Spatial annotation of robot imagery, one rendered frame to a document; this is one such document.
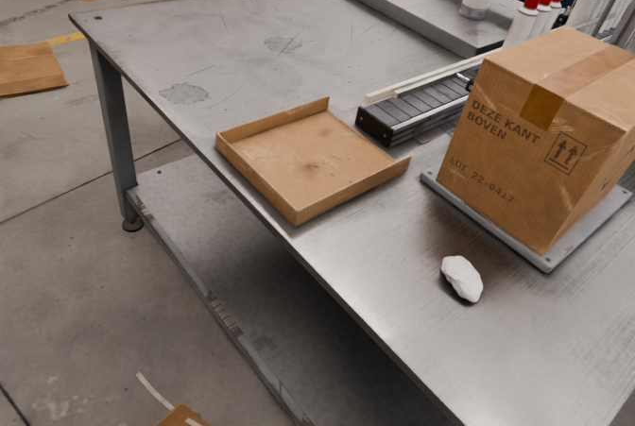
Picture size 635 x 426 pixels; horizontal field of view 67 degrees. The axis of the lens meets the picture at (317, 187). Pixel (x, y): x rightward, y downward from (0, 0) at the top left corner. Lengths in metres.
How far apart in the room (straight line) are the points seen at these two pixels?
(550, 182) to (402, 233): 0.26
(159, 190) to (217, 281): 0.46
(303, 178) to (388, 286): 0.28
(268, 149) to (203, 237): 0.70
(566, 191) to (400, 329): 0.34
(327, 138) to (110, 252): 1.11
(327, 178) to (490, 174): 0.30
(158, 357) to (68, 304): 0.37
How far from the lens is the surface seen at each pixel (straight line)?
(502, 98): 0.85
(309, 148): 1.01
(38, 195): 2.22
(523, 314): 0.86
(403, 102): 1.15
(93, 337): 1.73
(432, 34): 1.63
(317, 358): 1.41
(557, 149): 0.84
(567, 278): 0.96
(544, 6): 1.46
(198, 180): 1.85
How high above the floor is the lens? 1.44
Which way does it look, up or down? 41 degrees down
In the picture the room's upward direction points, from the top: 10 degrees clockwise
